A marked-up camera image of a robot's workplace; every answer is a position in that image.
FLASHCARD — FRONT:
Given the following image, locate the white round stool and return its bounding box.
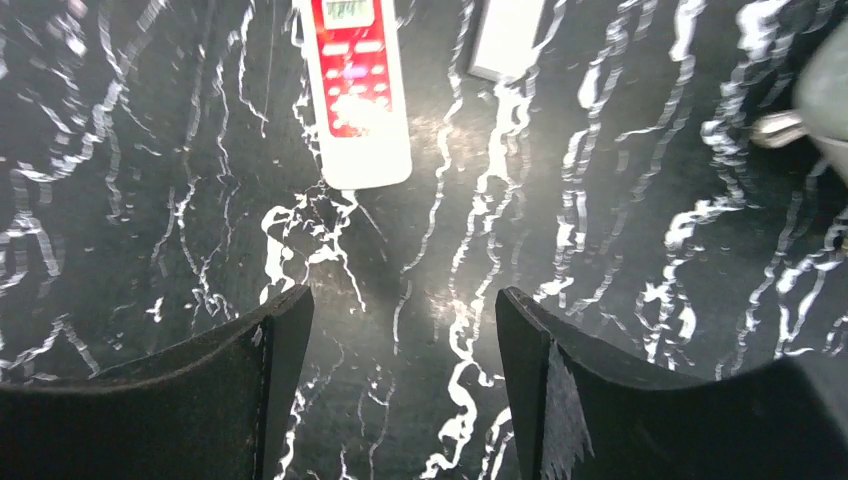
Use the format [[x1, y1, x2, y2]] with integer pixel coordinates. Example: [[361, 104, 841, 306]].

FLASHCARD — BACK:
[[751, 21, 847, 181]]

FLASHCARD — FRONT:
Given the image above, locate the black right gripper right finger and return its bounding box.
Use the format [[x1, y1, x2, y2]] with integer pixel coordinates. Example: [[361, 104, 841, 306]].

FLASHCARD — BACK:
[[495, 287, 847, 479]]

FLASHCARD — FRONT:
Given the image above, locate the red and white remote control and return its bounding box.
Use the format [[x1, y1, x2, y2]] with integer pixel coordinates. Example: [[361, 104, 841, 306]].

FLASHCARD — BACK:
[[298, 0, 412, 190]]

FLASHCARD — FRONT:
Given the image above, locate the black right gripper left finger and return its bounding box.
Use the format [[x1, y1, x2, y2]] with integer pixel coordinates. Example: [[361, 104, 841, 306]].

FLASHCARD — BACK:
[[1, 285, 314, 479]]

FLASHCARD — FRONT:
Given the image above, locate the long white remote control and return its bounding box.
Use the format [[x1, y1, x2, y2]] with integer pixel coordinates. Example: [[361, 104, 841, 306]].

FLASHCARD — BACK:
[[468, 0, 545, 82]]

